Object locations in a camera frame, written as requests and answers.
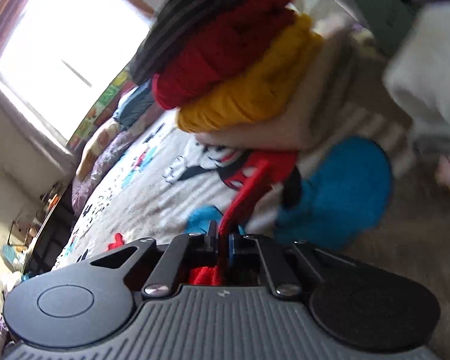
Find beige folded garment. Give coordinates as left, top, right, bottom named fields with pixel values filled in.
left=195, top=26, right=361, bottom=154

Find cartoon mouse printed blanket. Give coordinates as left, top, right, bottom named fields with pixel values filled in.
left=52, top=94, right=450, bottom=271

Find red folded sweater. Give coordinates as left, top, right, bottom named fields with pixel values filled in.
left=152, top=0, right=297, bottom=110

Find yellow folded sweater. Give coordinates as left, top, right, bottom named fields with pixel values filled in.
left=176, top=13, right=323, bottom=134

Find window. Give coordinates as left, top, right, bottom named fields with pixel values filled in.
left=0, top=0, right=154, bottom=139

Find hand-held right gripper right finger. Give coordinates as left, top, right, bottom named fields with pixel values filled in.
left=227, top=233, right=346, bottom=297

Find black desk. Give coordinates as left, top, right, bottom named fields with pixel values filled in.
left=20, top=184, right=76, bottom=274

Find cluttered bedside table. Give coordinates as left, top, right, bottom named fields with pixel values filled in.
left=0, top=182, right=66, bottom=282

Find yellow printed pillow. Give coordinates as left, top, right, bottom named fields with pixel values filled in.
left=77, top=118, right=124, bottom=181

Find red knit sweater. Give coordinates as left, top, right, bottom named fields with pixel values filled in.
left=187, top=155, right=272, bottom=286

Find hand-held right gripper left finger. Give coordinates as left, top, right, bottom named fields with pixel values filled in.
left=86, top=220, right=220, bottom=297

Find white folded clothes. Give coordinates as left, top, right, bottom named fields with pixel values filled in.
left=382, top=4, right=450, bottom=151

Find blue pillow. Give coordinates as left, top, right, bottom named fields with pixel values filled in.
left=114, top=80, right=156, bottom=130

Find black striped folded sweater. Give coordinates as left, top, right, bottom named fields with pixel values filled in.
left=129, top=0, right=282, bottom=87

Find colourful foam mat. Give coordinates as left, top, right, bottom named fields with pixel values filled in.
left=65, top=65, right=134, bottom=151

